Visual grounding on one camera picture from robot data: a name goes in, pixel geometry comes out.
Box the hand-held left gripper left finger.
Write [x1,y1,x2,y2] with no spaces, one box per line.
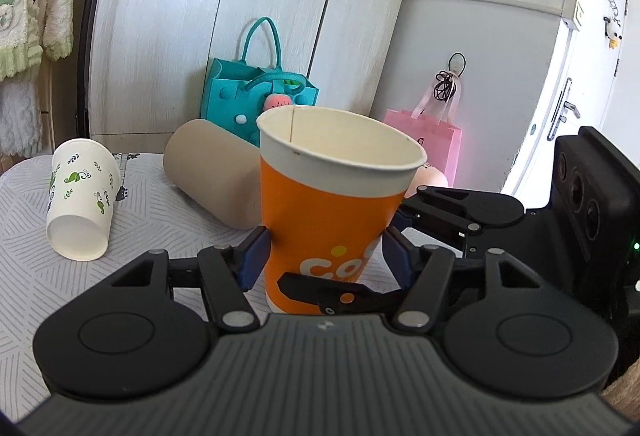
[107,226,273,333]

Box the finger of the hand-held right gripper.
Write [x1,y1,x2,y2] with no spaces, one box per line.
[277,272,407,315]
[395,185,527,249]

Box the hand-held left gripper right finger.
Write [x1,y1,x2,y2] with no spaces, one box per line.
[382,228,547,333]

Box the orange paper cup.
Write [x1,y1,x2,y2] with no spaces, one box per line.
[256,106,429,315]

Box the beige paper cup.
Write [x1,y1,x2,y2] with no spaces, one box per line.
[164,118,263,231]

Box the white leaf print paper cup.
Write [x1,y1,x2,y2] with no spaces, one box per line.
[46,138,123,261]

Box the peach round toy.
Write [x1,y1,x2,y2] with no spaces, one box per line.
[408,165,449,199]

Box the pink paper gift bag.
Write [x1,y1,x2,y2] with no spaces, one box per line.
[383,70,464,189]

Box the white door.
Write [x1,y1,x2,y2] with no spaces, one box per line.
[500,0,632,207]

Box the teal felt tote bag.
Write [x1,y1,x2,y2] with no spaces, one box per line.
[202,16,320,147]

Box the panda charm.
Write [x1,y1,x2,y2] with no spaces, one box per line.
[603,14,624,49]

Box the light grey wardrobe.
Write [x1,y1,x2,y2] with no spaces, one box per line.
[88,0,426,141]

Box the white fluffy towel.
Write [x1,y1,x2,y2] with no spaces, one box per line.
[0,74,45,157]

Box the metal door handle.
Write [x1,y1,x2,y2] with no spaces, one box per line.
[547,78,582,141]

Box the wall hook with hair ties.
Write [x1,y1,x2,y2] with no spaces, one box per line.
[434,52,468,102]

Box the white wall switch panel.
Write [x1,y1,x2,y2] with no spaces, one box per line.
[562,0,585,32]

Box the black curved frame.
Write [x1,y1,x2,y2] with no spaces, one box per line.
[74,0,122,143]

